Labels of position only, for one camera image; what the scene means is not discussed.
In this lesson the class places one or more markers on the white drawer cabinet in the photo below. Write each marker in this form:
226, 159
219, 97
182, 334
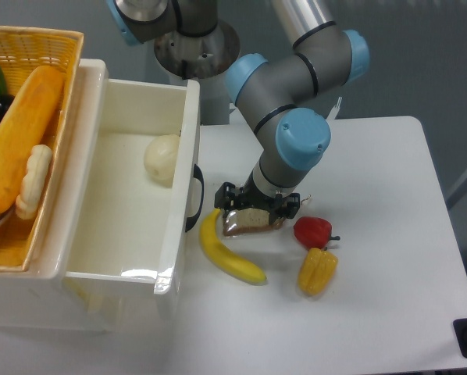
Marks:
45, 296

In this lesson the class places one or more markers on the red bell pepper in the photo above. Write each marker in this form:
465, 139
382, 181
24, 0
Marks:
314, 232

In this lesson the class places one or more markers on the yellow bell pepper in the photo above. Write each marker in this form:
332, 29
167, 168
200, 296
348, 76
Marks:
316, 271

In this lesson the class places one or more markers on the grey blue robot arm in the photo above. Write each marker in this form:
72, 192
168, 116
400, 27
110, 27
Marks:
269, 95

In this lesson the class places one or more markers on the yellow wicker basket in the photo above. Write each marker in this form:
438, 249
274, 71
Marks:
22, 49

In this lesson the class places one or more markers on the cream bread roll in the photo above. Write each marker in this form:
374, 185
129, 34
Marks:
33, 182

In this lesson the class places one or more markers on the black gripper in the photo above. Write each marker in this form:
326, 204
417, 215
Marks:
230, 197

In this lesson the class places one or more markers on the orange baguette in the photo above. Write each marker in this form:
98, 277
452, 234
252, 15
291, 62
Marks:
24, 125

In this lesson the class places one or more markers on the wrapped bread slice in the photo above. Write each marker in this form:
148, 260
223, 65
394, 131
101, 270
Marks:
248, 221

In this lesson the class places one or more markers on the white pear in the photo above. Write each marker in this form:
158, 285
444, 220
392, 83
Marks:
160, 158

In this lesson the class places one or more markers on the yellow banana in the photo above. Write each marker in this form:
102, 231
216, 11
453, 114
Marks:
222, 257

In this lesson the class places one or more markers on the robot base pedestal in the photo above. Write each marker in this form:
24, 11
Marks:
204, 59

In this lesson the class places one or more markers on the white top drawer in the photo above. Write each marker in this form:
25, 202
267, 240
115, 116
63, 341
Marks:
130, 234

